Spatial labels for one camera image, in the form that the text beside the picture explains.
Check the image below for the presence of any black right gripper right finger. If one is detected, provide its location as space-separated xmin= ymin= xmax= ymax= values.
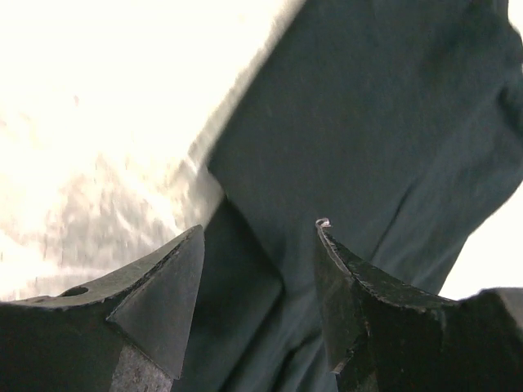
xmin=314 ymin=219 xmax=522 ymax=391

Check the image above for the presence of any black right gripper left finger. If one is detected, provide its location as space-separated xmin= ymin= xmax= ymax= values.
xmin=1 ymin=226 xmax=204 ymax=391

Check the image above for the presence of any black t shirt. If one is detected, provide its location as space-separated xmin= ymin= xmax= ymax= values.
xmin=173 ymin=1 xmax=522 ymax=391

